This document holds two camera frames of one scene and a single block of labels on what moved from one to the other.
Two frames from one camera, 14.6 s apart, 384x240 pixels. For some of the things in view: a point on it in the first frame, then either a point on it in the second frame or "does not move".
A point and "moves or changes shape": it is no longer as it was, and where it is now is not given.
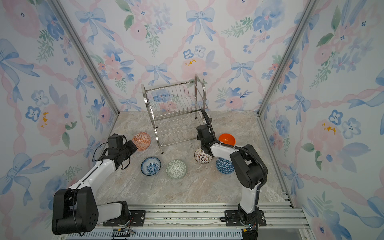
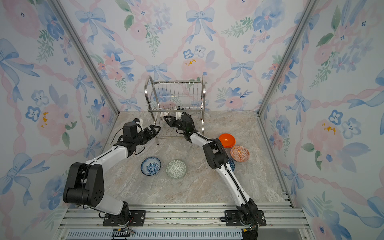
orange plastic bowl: [227, 139] does not move
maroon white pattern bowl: [201, 157] -> [163, 114]
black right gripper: [198, 137] -> [173, 122]
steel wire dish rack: [176, 110] does not move
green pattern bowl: [176, 169] does not move
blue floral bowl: [150, 166] does not move
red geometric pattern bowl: [142, 140] moves or changes shape
